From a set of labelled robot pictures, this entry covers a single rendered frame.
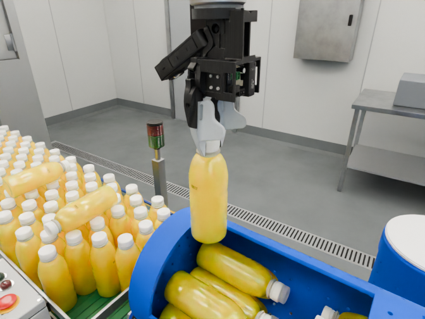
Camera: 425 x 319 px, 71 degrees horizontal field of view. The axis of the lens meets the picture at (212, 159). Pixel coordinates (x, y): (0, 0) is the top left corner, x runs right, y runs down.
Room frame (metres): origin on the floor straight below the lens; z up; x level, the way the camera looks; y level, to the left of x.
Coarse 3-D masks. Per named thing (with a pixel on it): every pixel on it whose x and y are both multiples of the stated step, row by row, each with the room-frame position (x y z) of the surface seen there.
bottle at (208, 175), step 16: (192, 160) 0.45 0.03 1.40; (208, 160) 0.43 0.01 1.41; (224, 160) 0.45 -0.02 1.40; (192, 176) 0.43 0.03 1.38; (208, 176) 0.42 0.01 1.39; (224, 176) 0.43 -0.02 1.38; (192, 192) 0.43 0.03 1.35; (208, 192) 0.42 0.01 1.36; (224, 192) 0.43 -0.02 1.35; (192, 208) 0.43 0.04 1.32; (208, 208) 0.42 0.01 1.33; (224, 208) 0.43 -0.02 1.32; (192, 224) 0.44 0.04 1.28; (208, 224) 0.42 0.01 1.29; (224, 224) 0.44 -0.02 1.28; (208, 240) 0.42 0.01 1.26
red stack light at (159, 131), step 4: (148, 128) 1.04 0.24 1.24; (152, 128) 1.03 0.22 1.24; (156, 128) 1.04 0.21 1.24; (160, 128) 1.04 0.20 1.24; (148, 132) 1.04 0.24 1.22; (152, 132) 1.03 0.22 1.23; (156, 132) 1.04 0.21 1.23; (160, 132) 1.04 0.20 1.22; (152, 136) 1.03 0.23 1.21; (156, 136) 1.04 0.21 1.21
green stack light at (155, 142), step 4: (148, 136) 1.05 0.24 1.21; (160, 136) 1.04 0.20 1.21; (148, 140) 1.05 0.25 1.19; (152, 140) 1.04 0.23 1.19; (156, 140) 1.04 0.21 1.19; (160, 140) 1.04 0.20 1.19; (152, 144) 1.04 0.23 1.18; (156, 144) 1.03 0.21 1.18; (160, 144) 1.04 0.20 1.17; (164, 144) 1.06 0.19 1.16; (152, 148) 1.04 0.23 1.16; (156, 148) 1.03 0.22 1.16
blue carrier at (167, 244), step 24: (168, 240) 0.46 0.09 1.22; (192, 240) 0.57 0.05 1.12; (240, 240) 0.57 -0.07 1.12; (264, 240) 0.46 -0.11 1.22; (144, 264) 0.43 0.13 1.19; (168, 264) 0.50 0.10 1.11; (192, 264) 0.57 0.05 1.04; (264, 264) 0.53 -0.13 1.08; (288, 264) 0.50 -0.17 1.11; (312, 264) 0.39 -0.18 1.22; (144, 288) 0.40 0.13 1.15; (312, 288) 0.46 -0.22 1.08; (336, 288) 0.44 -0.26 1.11; (360, 288) 0.34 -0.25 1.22; (144, 312) 0.38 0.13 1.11; (288, 312) 0.46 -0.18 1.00; (312, 312) 0.44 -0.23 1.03; (360, 312) 0.40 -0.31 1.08; (384, 312) 0.29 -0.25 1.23; (408, 312) 0.29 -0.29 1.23
